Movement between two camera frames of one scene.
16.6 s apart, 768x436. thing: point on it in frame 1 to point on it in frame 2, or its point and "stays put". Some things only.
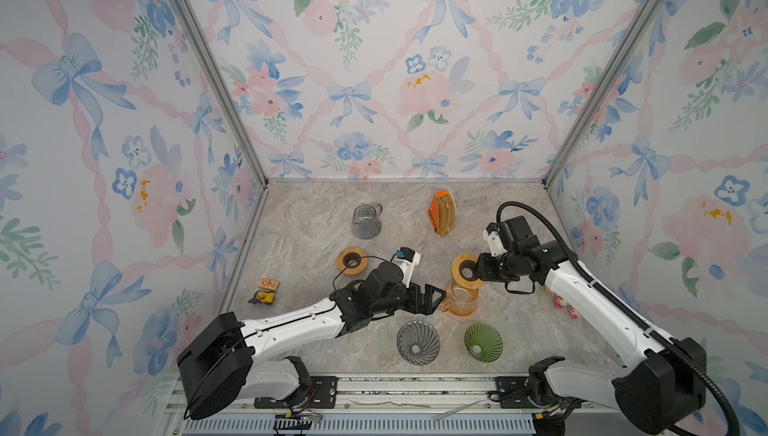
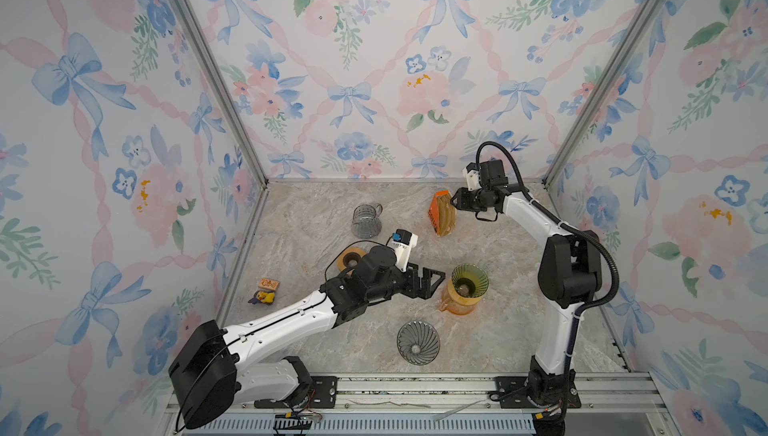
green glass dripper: x=483 y=342 to x=470 y=280
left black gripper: x=426 y=307 to x=424 y=290
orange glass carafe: x=460 y=301 stays put
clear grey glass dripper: x=418 y=343 stays put
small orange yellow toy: x=266 y=293 stays put
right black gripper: x=483 y=268 to x=461 y=200
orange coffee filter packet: x=442 y=212 stays put
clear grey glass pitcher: x=366 y=222 stays put
